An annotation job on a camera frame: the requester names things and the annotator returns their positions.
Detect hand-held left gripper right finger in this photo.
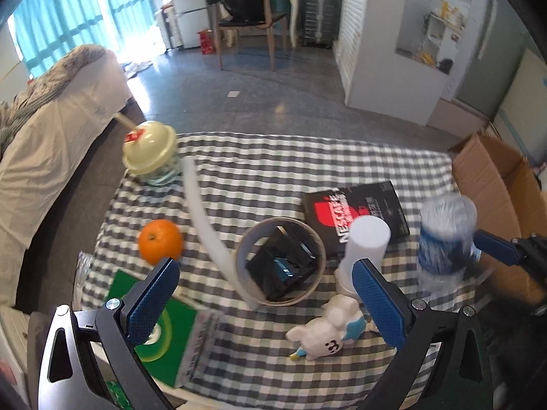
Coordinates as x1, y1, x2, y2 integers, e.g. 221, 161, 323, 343
351, 258, 496, 410

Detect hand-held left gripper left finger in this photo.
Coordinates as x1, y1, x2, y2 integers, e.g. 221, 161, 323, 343
28, 257, 181, 410

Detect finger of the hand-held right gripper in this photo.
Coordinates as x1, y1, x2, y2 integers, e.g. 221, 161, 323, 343
472, 229, 524, 266

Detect blue label water bottle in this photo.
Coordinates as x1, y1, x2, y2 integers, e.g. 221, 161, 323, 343
416, 194, 478, 295

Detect cardboard box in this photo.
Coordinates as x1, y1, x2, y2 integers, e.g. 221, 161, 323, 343
447, 130, 547, 304

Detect orange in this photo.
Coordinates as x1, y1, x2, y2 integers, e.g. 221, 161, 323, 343
137, 219, 184, 267

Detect green box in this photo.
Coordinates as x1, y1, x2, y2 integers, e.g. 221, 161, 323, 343
105, 269, 221, 389

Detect white plush toy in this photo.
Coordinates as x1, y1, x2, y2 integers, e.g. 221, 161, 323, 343
286, 295, 369, 361

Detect white plastic bottle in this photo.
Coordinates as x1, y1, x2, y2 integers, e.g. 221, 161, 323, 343
335, 216, 391, 300

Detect white plastic strip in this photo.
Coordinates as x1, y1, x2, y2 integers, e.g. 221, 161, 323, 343
183, 156, 259, 308

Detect black coffee box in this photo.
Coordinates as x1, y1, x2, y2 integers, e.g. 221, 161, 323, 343
303, 180, 411, 259

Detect black sachet packs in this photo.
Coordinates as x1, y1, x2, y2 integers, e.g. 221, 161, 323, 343
245, 226, 319, 302

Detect glass jar with cream lid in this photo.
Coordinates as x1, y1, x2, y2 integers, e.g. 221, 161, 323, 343
113, 112, 182, 187

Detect checkered tablecloth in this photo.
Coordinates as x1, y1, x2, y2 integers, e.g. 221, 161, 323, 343
77, 132, 483, 410

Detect beige jacket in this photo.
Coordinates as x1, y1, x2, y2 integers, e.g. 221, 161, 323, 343
0, 45, 146, 308

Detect white shelf unit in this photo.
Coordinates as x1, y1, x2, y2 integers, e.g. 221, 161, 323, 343
421, 2, 464, 73

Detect red box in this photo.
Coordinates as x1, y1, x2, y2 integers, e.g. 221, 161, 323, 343
197, 30, 217, 55

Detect white louvered door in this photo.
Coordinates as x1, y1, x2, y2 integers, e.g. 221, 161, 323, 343
337, 0, 368, 95

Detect small white fridge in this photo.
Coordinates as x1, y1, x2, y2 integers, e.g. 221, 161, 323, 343
173, 0, 214, 50

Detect plastic drawer tower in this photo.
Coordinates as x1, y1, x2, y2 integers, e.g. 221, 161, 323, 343
304, 0, 338, 47

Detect wooden chair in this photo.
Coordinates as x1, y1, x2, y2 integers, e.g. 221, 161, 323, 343
212, 0, 288, 71

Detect teal curtains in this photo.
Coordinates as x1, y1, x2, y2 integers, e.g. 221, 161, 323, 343
9, 0, 150, 63

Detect black bag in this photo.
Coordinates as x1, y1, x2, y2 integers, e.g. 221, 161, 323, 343
207, 0, 263, 22

